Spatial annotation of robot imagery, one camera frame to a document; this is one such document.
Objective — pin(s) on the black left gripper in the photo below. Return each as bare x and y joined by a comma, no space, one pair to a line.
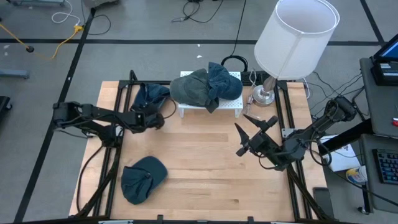
150,121

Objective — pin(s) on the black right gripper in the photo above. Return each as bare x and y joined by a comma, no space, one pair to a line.
264,144

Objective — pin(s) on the navy blue cotton cap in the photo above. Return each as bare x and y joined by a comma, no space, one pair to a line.
152,93
225,85

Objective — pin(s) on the dark teal cotton cap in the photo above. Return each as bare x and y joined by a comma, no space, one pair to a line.
141,182

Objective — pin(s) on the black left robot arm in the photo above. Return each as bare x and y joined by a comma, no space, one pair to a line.
102,113

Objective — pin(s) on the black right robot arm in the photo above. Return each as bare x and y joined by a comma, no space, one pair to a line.
323,123

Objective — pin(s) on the white perforated shelf riser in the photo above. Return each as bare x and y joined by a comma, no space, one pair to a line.
231,104

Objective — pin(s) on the black power strip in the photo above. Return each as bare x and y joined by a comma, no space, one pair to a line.
247,77

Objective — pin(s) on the white paper box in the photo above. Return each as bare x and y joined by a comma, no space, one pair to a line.
340,160

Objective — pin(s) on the black desk beam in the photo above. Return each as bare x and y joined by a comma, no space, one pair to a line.
345,138

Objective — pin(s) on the black phone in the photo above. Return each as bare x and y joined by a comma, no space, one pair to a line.
323,202

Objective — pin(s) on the silver lamp with white shade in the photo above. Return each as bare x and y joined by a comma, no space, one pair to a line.
295,40

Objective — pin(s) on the white wipes canister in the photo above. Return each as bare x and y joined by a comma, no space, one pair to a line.
357,175

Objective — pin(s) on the grey bag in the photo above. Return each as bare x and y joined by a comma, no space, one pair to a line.
99,2

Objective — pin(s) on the grey metal desk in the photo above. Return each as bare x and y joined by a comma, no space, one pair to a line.
382,105
370,193

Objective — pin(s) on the black caster wheel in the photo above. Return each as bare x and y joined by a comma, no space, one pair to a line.
362,210

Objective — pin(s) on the black keyboard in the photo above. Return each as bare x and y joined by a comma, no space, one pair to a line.
387,166

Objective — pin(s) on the black labelled device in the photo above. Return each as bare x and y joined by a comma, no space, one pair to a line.
381,77

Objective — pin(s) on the black round floor puck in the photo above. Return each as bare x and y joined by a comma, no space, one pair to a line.
30,48

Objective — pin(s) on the red emergency stop button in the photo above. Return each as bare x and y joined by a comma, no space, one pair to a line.
395,122

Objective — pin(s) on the grey metal floor bar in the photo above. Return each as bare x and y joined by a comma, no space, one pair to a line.
14,74

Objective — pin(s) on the black chair base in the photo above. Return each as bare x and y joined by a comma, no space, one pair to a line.
3,104

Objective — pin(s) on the black laptop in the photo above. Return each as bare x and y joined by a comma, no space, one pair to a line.
390,49

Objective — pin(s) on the grey cart base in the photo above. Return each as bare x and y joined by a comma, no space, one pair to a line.
37,2

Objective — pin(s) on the black aluminium table frame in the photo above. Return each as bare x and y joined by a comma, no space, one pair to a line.
113,186

